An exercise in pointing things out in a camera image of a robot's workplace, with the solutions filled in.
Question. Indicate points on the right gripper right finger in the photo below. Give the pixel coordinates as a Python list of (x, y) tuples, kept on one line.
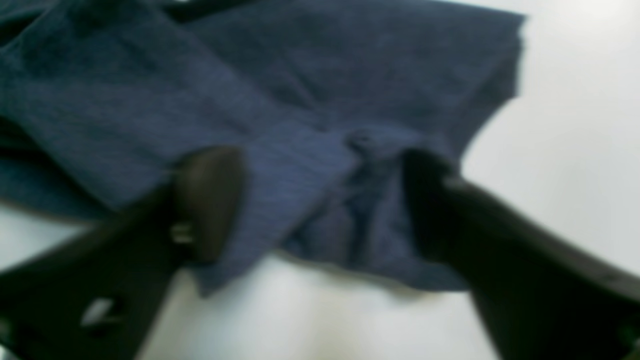
[(539, 297)]

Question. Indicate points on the navy blue T-shirt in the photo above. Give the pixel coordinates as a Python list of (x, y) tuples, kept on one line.
[(101, 98)]

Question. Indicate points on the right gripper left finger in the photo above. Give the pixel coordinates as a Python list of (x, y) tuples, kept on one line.
[(96, 297)]

